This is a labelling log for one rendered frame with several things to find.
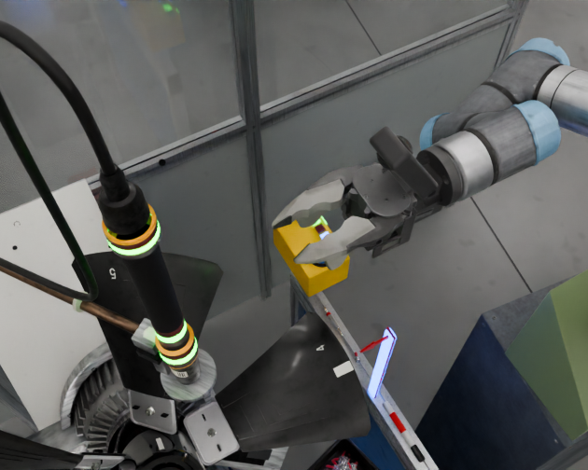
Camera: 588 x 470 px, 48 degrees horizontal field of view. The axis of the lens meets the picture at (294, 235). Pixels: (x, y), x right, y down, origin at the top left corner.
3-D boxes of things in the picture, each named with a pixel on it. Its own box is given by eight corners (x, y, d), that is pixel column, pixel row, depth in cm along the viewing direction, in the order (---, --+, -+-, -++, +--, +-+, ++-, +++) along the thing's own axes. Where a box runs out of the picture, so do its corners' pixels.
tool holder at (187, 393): (137, 381, 84) (120, 353, 76) (166, 335, 88) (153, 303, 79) (199, 412, 82) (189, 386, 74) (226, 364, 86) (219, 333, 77)
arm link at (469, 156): (500, 162, 74) (456, 114, 78) (467, 178, 73) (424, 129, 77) (483, 200, 81) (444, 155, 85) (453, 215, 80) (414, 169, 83)
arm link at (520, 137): (526, 154, 88) (574, 156, 80) (459, 186, 85) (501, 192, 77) (511, 97, 85) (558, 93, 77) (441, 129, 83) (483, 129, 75)
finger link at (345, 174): (315, 220, 74) (387, 200, 75) (315, 211, 72) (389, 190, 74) (301, 187, 76) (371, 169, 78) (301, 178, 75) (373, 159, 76)
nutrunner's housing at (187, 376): (171, 389, 86) (70, 180, 47) (186, 363, 88) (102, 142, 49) (197, 402, 86) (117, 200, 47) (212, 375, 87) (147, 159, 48)
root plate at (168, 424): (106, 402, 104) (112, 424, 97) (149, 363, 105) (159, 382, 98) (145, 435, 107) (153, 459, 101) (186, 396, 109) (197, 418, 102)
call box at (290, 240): (273, 245, 151) (272, 220, 142) (311, 228, 154) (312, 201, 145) (308, 301, 144) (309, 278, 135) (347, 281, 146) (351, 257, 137)
